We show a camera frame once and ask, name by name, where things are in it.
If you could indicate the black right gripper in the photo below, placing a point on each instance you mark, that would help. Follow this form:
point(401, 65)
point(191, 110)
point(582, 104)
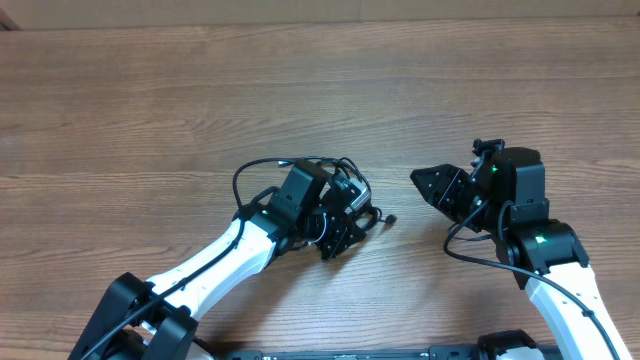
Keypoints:
point(441, 192)

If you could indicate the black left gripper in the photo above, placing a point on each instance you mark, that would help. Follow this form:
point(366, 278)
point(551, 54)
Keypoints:
point(337, 239)

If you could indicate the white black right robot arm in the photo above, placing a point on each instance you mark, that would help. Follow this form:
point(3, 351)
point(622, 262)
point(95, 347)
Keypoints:
point(504, 195)

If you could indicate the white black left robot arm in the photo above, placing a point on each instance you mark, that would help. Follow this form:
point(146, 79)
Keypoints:
point(318, 203)

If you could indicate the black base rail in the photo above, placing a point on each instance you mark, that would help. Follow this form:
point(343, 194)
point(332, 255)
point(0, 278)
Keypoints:
point(435, 352)

